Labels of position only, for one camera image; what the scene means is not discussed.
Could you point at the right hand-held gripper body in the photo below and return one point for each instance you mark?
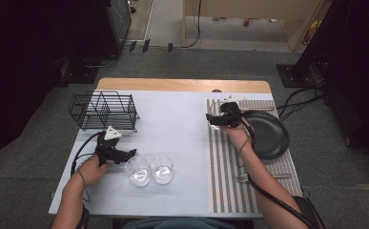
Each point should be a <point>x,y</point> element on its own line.
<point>233,116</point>

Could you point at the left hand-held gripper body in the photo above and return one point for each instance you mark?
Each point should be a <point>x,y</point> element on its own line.
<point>107,149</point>

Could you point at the person's right hand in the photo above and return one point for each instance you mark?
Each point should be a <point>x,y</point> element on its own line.
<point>239,136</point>

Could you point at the person's left hand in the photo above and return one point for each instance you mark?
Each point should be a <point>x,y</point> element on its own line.
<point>91,173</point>

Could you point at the silver knife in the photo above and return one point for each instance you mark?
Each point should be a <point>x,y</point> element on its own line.
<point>261,109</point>

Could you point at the black plate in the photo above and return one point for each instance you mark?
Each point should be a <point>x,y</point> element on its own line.
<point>268,133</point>

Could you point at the silver fork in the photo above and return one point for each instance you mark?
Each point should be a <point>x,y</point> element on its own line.
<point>241,178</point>

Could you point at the striped placemat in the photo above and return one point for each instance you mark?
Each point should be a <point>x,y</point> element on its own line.
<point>226,191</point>

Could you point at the black stand base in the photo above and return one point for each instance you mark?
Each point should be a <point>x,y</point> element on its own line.
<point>291,76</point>

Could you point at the light wooden furniture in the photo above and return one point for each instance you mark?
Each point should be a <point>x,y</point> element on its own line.
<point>252,8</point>

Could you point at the dark curtain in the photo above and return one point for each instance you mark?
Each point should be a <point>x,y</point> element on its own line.
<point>29,47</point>
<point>357,63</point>

